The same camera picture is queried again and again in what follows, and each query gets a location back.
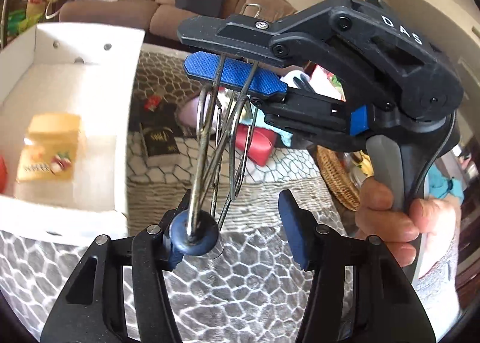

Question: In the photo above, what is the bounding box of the black booklet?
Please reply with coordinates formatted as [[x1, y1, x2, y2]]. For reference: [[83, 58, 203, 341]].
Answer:
[[141, 127, 179, 158]]

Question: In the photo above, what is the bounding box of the patterned grey table mat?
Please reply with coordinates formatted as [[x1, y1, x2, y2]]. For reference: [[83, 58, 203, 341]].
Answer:
[[1, 46, 345, 342]]

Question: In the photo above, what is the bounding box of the red pouch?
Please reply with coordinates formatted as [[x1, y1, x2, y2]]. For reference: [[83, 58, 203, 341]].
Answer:
[[235, 124, 278, 167]]

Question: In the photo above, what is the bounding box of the dark blue cushion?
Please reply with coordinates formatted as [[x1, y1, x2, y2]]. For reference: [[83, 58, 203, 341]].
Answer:
[[175, 0, 224, 18]]

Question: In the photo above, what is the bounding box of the small red packet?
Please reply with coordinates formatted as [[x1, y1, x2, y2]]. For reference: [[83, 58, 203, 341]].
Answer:
[[144, 94, 162, 112]]

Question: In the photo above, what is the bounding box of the purple pouch in bag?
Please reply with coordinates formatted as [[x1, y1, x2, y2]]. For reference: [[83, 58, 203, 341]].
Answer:
[[176, 97, 199, 128]]

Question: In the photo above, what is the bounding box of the red twine ball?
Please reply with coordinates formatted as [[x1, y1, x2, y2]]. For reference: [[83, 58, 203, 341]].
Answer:
[[0, 156, 7, 194]]

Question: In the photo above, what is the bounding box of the wicker basket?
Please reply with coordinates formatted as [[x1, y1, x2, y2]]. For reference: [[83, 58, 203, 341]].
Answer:
[[316, 146, 360, 211]]

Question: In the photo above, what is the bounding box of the white cardboard box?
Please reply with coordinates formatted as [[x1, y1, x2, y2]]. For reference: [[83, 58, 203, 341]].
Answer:
[[1, 23, 145, 245]]

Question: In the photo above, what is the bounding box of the person's right hand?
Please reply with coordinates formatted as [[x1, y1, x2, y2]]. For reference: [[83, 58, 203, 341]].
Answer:
[[355, 177, 461, 276]]

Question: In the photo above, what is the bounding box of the green bag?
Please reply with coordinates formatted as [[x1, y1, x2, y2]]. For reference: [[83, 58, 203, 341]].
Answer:
[[7, 10, 41, 36]]

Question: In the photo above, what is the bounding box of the clear jar yellow lid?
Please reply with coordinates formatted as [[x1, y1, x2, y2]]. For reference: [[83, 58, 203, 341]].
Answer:
[[16, 112, 81, 183]]

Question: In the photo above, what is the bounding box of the metal wire whisk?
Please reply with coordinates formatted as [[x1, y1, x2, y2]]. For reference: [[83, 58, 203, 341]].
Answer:
[[169, 2, 262, 260]]

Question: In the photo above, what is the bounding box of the teal knitted towel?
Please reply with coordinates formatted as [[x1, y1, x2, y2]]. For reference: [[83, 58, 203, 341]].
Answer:
[[240, 102, 292, 147]]

